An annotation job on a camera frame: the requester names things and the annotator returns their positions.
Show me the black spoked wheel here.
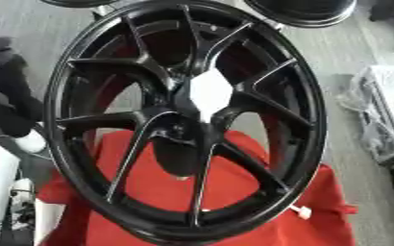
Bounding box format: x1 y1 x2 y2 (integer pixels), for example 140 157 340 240
40 0 331 246

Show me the white pin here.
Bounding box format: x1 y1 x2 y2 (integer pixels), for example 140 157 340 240
287 205 315 221

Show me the black round wheel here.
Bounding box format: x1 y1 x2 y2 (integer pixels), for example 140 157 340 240
240 0 360 29

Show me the clear plastic bag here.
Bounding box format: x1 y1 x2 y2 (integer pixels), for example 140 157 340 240
336 64 394 165

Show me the person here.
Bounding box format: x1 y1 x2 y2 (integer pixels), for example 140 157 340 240
0 0 49 154

